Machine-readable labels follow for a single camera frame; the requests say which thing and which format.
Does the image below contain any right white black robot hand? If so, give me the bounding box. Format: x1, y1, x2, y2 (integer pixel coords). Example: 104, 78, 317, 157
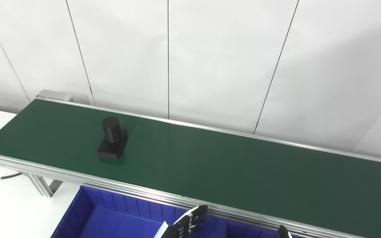
278, 225, 293, 238

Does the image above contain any green conveyor belt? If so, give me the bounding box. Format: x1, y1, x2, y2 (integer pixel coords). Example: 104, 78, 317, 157
0, 97, 381, 238
0, 99, 381, 238

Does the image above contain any black cylinder block part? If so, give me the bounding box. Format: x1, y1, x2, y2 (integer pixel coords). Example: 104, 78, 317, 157
97, 116, 128, 161

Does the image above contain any blue bin with black parts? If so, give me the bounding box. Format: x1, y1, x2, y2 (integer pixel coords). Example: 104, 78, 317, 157
225, 221, 310, 238

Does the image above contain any blue bin with white parts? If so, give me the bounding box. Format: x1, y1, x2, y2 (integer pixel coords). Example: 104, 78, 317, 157
51, 185, 228, 238

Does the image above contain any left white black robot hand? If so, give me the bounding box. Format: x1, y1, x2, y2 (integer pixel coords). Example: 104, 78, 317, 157
154, 205, 208, 238

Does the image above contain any grey conveyor motor housing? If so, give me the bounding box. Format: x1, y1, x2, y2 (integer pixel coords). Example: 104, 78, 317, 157
36, 90, 74, 102

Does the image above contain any aluminium conveyor leg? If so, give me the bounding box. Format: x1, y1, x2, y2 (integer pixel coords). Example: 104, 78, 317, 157
21, 172, 63, 198

